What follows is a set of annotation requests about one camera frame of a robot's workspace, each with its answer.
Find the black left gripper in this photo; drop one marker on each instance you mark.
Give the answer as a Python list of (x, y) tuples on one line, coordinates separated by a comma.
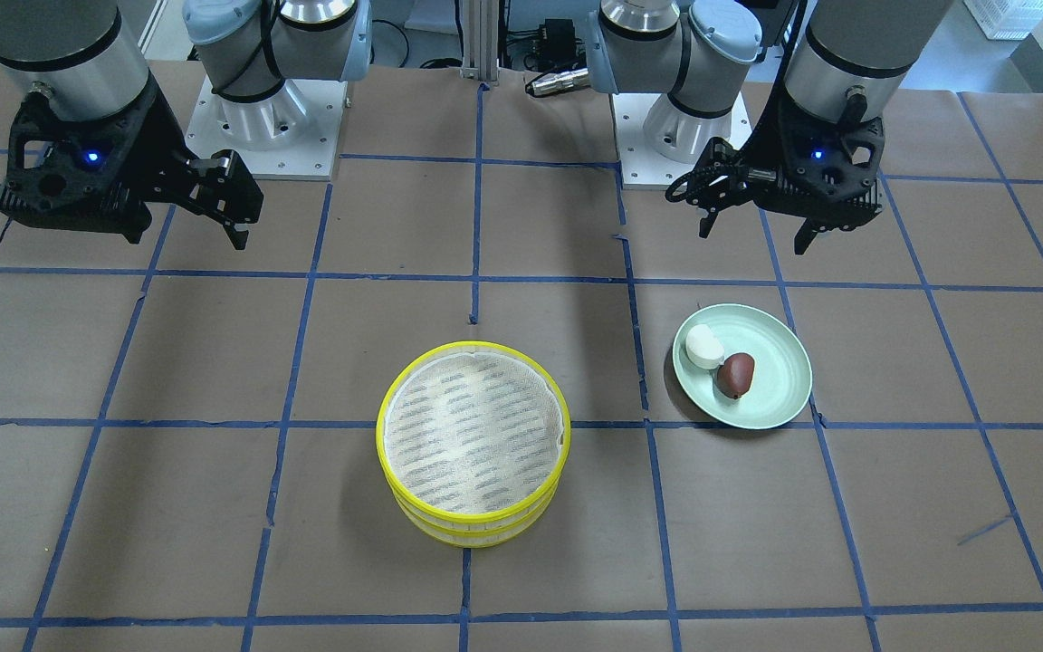
[(768, 143)]

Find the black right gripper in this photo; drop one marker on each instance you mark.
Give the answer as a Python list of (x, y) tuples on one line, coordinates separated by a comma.
[(152, 138)]

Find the yellow top steamer layer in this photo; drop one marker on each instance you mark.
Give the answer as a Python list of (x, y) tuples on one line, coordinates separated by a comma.
[(473, 431)]

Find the yellow steamer layer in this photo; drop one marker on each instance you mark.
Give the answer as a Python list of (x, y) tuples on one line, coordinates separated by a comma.
[(476, 535), (473, 431)]

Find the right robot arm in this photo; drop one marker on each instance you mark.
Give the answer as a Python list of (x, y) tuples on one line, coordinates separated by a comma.
[(249, 48)]

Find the yellow bottom steamer layer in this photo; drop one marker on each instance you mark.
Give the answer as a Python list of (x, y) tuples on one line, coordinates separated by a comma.
[(476, 535)]

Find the white bun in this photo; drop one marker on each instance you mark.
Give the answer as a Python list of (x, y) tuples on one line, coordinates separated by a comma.
[(703, 349)]

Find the light green plate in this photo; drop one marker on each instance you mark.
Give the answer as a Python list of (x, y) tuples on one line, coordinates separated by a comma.
[(782, 385)]

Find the silver flashlight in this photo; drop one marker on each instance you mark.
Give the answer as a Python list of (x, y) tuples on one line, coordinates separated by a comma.
[(550, 84)]

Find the white crate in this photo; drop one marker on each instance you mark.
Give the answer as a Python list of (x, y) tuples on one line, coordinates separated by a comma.
[(1006, 20)]

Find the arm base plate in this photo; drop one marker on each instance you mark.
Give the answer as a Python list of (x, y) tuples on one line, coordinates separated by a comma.
[(658, 143), (294, 135)]

